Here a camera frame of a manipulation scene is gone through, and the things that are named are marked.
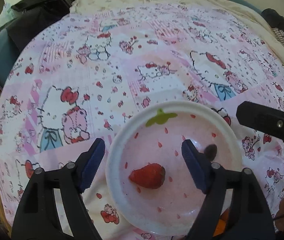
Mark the dark grape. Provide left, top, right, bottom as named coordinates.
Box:
left=204, top=144, right=217, bottom=161

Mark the large red strawberry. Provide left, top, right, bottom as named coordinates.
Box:
left=128, top=163, right=166, bottom=189

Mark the orange tangerine bottom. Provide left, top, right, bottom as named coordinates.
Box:
left=213, top=208, right=230, bottom=236

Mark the black garment right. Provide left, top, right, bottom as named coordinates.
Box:
left=261, top=8, right=284, bottom=31

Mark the strawberry pattern plate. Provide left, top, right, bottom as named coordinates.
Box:
left=106, top=101, right=242, bottom=236

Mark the Hello Kitty bedsheet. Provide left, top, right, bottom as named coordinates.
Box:
left=0, top=3, right=284, bottom=240

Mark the black clothes pile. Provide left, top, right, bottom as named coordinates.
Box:
left=3, top=0, right=75, bottom=51

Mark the blue bed frame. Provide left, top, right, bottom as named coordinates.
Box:
left=0, top=29, right=20, bottom=89

